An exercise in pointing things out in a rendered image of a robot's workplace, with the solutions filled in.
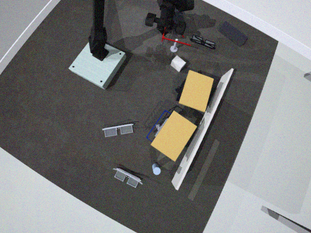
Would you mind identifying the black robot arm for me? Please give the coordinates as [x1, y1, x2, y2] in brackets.
[88, 0, 194, 61]

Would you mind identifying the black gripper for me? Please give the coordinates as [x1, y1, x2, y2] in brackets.
[145, 12, 186, 36]

